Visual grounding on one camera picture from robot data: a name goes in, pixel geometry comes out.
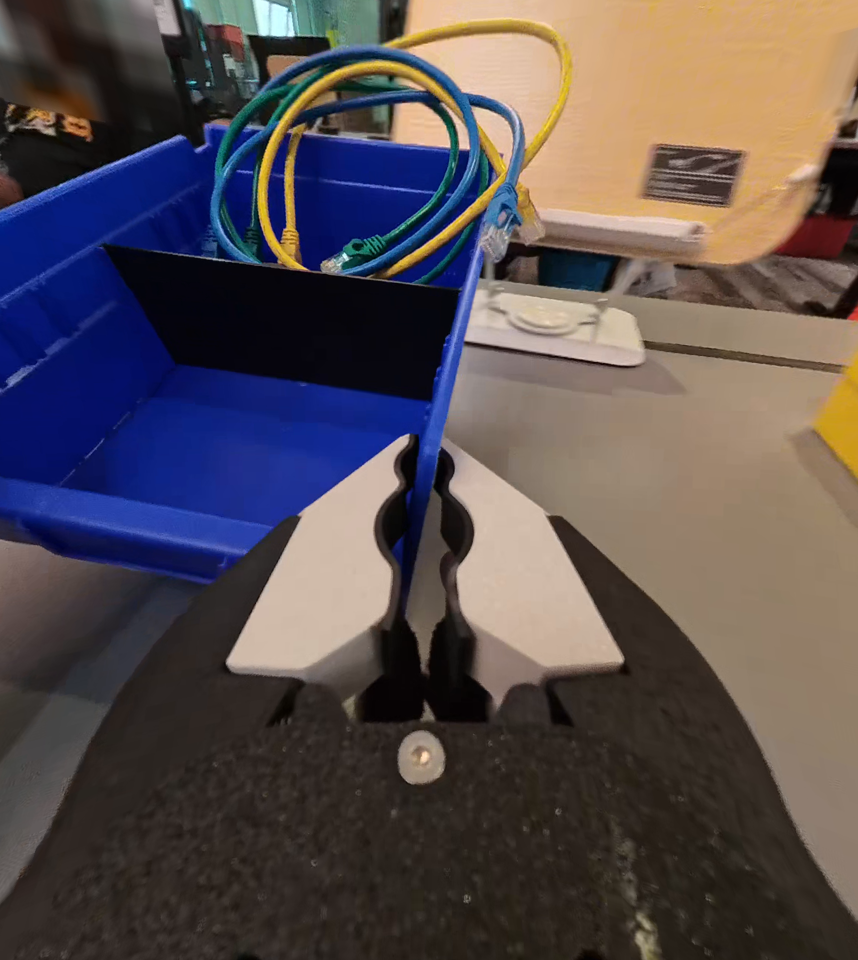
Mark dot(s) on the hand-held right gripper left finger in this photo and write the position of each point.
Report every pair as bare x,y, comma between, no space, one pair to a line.
324,600

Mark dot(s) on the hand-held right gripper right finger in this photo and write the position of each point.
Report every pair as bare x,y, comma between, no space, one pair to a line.
534,600

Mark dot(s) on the blue plastic bin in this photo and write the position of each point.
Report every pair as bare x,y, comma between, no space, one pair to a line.
61,337

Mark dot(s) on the white stand base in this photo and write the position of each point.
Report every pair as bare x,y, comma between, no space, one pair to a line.
609,341

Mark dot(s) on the black bin divider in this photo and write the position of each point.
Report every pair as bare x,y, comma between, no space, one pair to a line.
286,322

